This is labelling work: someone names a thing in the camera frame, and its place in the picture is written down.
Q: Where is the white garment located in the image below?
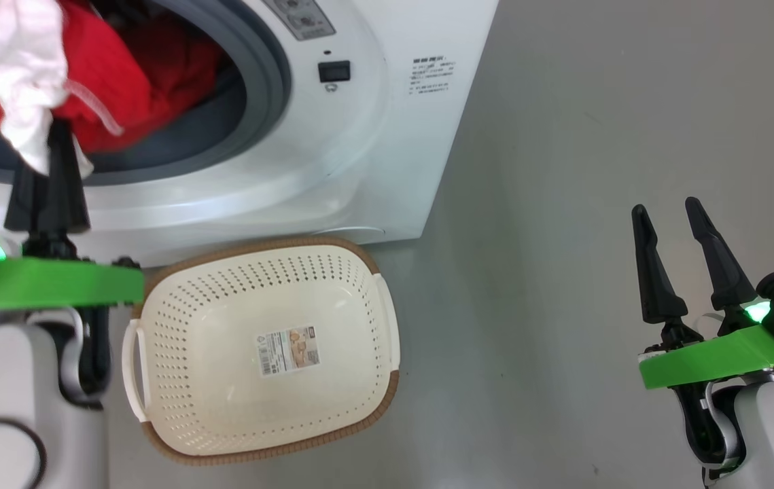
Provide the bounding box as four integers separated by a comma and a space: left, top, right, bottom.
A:
0, 0, 96, 179

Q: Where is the cream perforated basket brown rim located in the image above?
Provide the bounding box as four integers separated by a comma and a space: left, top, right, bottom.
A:
122, 236, 401, 467

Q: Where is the white front-load washing machine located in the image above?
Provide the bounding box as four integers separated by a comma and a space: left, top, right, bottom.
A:
0, 0, 499, 269

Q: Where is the red garment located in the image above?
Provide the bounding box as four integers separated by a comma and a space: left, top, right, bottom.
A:
0, 0, 228, 156

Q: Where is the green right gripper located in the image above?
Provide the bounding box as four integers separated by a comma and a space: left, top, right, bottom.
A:
631, 197, 774, 389

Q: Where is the grey warning sticker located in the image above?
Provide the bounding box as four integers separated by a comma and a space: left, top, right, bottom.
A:
263, 0, 336, 41

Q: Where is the paper product label sticker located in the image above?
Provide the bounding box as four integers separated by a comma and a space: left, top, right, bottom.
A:
256, 326, 321, 376

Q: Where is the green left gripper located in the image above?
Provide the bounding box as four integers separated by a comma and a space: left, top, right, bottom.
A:
0, 119, 145, 312

